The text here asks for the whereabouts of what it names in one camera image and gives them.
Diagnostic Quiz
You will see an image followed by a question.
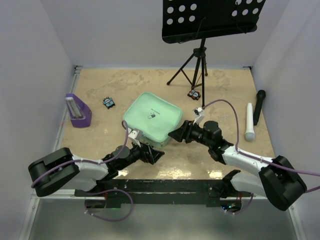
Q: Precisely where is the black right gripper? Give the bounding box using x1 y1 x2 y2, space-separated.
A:
168 120 212 148

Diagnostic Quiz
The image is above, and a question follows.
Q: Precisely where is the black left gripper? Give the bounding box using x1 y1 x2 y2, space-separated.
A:
117 138 164 171

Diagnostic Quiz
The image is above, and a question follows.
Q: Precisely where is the mint green medicine case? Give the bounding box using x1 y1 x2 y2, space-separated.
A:
122 92 183 149

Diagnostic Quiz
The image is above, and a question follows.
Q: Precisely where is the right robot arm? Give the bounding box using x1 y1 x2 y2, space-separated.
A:
168 120 307 211

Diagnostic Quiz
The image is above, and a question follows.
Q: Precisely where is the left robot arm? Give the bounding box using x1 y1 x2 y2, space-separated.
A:
28 143 165 197

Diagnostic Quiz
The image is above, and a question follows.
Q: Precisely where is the white microphone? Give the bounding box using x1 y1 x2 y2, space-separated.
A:
245 102 256 142

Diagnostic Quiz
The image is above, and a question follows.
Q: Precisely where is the red owl toy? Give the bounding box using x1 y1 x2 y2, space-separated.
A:
187 89 201 100

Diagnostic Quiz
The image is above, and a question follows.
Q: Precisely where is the blue owl toy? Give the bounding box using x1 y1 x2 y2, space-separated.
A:
102 97 116 109

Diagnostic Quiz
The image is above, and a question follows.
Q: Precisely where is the black microphone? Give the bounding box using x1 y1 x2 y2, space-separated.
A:
253 89 266 126

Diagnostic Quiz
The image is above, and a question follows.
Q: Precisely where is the purple metronome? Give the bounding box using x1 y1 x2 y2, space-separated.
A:
65 93 92 128

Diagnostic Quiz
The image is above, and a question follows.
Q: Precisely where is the black music stand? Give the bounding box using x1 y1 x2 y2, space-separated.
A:
161 0 268 110

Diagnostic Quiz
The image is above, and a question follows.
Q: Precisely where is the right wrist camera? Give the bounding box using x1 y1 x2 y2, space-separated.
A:
192 107 205 125

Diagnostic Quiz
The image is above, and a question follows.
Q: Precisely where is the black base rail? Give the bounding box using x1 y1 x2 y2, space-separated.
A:
74 179 239 208

